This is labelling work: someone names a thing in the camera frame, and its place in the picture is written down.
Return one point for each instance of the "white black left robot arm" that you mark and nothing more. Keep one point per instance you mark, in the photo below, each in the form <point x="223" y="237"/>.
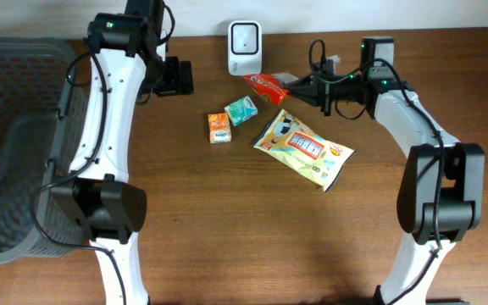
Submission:
<point x="128" y="60"/>

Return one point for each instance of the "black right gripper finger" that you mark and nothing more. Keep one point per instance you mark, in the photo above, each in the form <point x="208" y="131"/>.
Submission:
<point x="305" y="98"/>
<point x="301" y="83"/>

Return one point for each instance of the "red snack packet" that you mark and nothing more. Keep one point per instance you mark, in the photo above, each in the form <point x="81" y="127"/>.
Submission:
<point x="270" y="87"/>

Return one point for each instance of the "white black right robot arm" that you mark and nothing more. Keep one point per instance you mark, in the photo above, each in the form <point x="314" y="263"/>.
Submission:
<point x="441" y="193"/>

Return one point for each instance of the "white barcode scanner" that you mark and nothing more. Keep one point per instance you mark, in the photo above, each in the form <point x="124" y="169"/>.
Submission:
<point x="245" y="47"/>

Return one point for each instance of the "orange tissue pack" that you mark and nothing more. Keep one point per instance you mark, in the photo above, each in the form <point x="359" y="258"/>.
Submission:
<point x="219" y="128"/>

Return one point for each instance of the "grey plastic mesh basket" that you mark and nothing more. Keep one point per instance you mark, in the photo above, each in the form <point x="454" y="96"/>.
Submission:
<point x="41" y="121"/>

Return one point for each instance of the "teal tissue pack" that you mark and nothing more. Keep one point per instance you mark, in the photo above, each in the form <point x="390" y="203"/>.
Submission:
<point x="241" y="110"/>

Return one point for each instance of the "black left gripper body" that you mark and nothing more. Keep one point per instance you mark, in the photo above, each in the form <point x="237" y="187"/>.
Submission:
<point x="169" y="77"/>

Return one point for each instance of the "yellow snack bag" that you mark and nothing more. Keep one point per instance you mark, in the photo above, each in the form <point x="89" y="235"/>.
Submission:
<point x="290" y="141"/>

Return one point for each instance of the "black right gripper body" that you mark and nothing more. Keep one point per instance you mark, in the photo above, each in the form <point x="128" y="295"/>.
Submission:
<point x="337" y="87"/>

